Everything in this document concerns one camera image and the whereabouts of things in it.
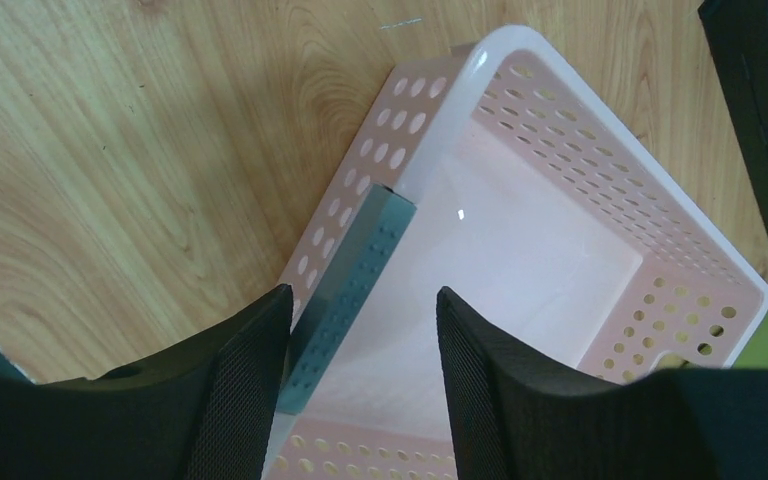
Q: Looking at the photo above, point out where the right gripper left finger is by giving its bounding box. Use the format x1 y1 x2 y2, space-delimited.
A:
0 285 293 479

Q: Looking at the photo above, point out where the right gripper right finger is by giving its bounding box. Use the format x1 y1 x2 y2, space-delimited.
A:
436 288 768 479

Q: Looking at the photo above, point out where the pink perforated basket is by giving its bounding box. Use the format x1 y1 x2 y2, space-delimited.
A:
264 25 768 479

